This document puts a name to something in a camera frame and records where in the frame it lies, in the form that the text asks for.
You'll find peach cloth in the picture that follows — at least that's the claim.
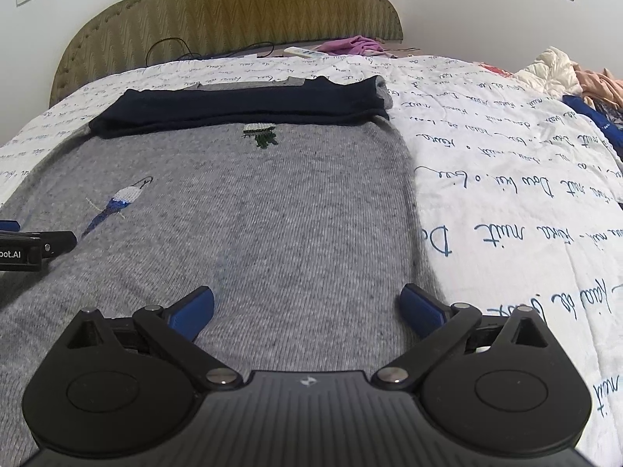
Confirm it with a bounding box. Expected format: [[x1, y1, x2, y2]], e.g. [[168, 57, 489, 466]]
[[572, 63, 623, 114]]

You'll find olive green padded headboard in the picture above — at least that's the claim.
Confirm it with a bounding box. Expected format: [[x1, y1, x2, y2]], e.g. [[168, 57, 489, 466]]
[[50, 0, 405, 94]]

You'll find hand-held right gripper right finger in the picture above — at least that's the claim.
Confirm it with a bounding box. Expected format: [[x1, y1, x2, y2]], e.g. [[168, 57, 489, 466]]
[[372, 283, 554, 393]]

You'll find white puffy jacket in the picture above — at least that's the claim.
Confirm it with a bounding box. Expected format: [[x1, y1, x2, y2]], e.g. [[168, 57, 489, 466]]
[[513, 46, 585, 97]]

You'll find blue garment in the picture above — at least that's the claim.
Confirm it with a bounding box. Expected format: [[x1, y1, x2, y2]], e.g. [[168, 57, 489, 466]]
[[562, 95, 623, 162]]

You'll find white quilt with blue script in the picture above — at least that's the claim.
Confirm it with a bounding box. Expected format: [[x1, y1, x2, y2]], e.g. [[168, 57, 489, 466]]
[[0, 53, 623, 454]]

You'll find brown bed sheet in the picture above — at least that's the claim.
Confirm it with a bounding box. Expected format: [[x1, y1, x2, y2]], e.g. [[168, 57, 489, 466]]
[[377, 40, 420, 57]]

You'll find black cable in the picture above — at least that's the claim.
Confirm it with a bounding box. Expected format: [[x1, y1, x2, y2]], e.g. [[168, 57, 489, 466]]
[[146, 37, 276, 65]]

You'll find grey sweater with navy sleeves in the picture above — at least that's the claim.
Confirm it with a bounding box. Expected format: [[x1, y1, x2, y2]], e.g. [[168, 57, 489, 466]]
[[0, 75, 451, 448]]

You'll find purple cloth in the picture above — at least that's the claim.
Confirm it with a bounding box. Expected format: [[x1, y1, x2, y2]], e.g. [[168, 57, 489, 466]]
[[315, 35, 390, 58]]

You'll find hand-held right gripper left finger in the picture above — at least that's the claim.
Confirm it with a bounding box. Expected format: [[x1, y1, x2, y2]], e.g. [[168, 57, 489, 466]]
[[67, 286, 244, 393]]

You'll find red floral cloth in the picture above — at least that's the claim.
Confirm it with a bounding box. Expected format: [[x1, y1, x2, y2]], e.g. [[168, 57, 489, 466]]
[[473, 61, 513, 79]]

